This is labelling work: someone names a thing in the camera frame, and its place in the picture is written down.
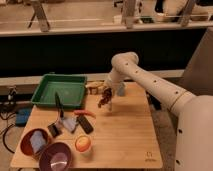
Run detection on brown bowl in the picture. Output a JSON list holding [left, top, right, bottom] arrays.
[[20, 128, 50, 158]]

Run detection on grey blue cloth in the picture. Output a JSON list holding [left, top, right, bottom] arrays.
[[62, 117, 78, 133]]

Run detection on black cables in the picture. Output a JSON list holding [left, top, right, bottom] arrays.
[[0, 99, 18, 154]]

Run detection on blue box beside table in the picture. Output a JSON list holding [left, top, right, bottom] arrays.
[[15, 108, 32, 127]]

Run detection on orange carrot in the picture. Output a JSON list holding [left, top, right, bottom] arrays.
[[73, 110, 96, 118]]

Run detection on black handled knife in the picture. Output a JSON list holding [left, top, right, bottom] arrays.
[[55, 92, 64, 118]]

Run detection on green plastic tray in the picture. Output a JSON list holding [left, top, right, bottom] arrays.
[[31, 74, 87, 109]]

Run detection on blue sponge in bowl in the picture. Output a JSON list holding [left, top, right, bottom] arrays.
[[30, 131, 46, 153]]

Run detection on purple bowl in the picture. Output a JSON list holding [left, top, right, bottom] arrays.
[[39, 142, 72, 171]]

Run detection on small black block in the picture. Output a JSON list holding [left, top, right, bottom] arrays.
[[48, 124, 61, 137]]

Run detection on orange fruit in cup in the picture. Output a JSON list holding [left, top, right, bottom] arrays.
[[75, 135, 91, 154]]

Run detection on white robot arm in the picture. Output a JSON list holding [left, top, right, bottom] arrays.
[[105, 52, 213, 171]]

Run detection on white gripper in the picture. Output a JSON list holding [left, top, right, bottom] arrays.
[[104, 76, 120, 92]]

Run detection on black rectangular remote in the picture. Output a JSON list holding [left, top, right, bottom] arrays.
[[77, 115, 93, 134]]

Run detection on dark grape bunch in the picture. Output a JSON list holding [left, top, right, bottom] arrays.
[[98, 88, 112, 108]]

